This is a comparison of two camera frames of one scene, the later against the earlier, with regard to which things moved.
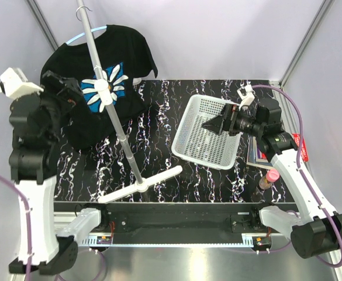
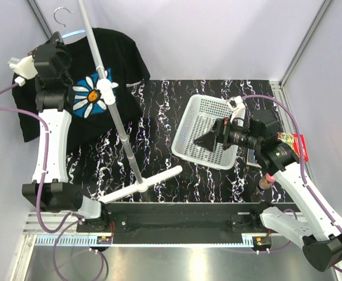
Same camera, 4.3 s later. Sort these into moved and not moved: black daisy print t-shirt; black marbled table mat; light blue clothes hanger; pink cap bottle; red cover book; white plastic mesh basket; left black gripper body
Moved: light blue clothes hanger; left black gripper body; black daisy print t-shirt
Not moved: red cover book; black marbled table mat; white plastic mesh basket; pink cap bottle
